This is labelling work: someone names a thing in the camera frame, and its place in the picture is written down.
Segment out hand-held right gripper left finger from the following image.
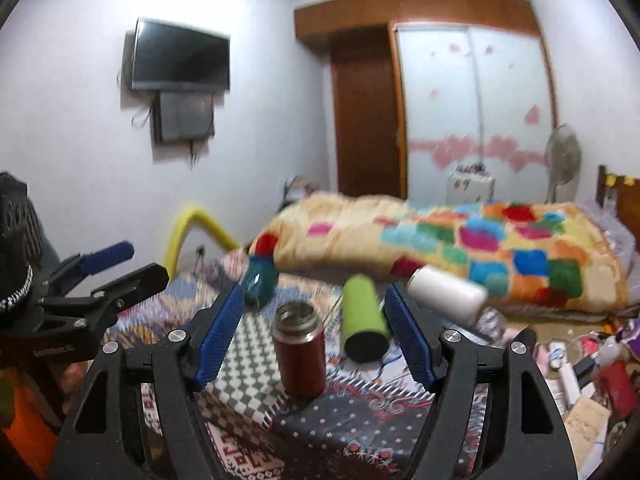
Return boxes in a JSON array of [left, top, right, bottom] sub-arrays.
[[52, 281, 246, 480]]

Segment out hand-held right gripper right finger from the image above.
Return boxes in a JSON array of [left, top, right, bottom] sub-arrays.
[[382, 282, 581, 480]]

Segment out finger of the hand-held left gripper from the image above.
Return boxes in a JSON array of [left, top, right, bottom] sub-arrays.
[[37, 262, 171, 335], [46, 241, 136, 287]]

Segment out green cup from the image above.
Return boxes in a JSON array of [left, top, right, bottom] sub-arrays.
[[341, 274, 391, 362]]

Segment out white cup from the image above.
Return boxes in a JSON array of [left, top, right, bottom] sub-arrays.
[[406, 266, 488, 323]]

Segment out teal cup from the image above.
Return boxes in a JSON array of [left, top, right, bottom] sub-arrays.
[[243, 252, 279, 311]]

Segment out red metal cup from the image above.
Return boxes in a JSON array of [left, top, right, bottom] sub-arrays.
[[271, 302, 327, 398]]

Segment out grey checked cloth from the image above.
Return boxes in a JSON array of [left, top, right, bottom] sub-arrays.
[[199, 305, 351, 431]]

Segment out yellow foam tube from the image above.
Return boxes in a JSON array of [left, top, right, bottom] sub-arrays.
[[165, 204, 241, 281]]

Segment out colourful patchwork quilt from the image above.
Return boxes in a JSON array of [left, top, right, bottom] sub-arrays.
[[250, 194, 632, 312]]

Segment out patterned blanket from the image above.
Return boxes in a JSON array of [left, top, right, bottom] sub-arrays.
[[105, 250, 501, 480]]

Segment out white box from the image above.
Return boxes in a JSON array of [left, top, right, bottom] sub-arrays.
[[447, 162, 496, 206]]

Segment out orange cloth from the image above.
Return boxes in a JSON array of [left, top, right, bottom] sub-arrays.
[[0, 360, 66, 480]]

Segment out pile of assorted clutter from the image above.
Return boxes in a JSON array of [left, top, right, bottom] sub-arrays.
[[480, 305, 640, 480]]

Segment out wooden wardrobe with sliding doors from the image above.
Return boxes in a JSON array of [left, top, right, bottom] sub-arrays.
[[294, 0, 561, 202]]

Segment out standing fan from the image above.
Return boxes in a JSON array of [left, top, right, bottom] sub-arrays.
[[544, 124, 584, 205]]

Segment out wooden headboard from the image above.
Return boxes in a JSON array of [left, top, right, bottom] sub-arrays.
[[596, 164, 640, 241]]

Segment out dark wall panel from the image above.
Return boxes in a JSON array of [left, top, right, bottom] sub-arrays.
[[152, 91, 217, 145]]

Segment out wall television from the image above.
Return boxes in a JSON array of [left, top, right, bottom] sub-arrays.
[[131, 17, 232, 93]]

